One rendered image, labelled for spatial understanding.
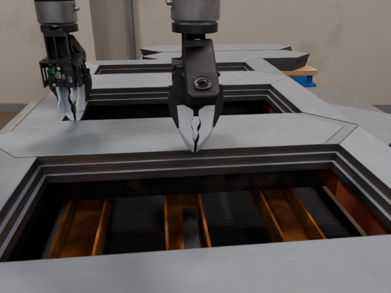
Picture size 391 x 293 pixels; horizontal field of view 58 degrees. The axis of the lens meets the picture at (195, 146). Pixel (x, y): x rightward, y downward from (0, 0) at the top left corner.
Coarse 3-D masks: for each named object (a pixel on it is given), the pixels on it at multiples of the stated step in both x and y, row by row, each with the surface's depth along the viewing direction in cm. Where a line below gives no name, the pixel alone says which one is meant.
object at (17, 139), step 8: (24, 128) 74; (32, 128) 74; (8, 136) 70; (16, 136) 70; (24, 136) 70; (32, 136) 70; (0, 144) 67; (8, 144) 67; (16, 144) 67; (24, 144) 67; (8, 152) 64; (16, 152) 64
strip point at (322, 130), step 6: (294, 114) 83; (300, 120) 79; (306, 120) 79; (312, 120) 79; (318, 120) 79; (324, 120) 79; (306, 126) 76; (312, 126) 76; (318, 126) 76; (324, 126) 76; (330, 126) 76; (336, 126) 76; (342, 126) 76; (312, 132) 73; (318, 132) 73; (324, 132) 73; (330, 132) 73; (336, 132) 73; (318, 138) 70; (324, 138) 70
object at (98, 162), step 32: (160, 64) 135; (224, 64) 137; (96, 96) 103; (128, 96) 104; (160, 96) 105; (224, 96) 107; (256, 96) 107; (352, 128) 75; (64, 160) 63; (96, 160) 64; (128, 160) 64; (160, 160) 64; (192, 160) 65; (224, 160) 66; (256, 160) 66; (288, 160) 67; (320, 160) 68; (352, 160) 63; (32, 192) 57; (384, 192) 54; (0, 224) 47; (384, 224) 52; (0, 256) 44
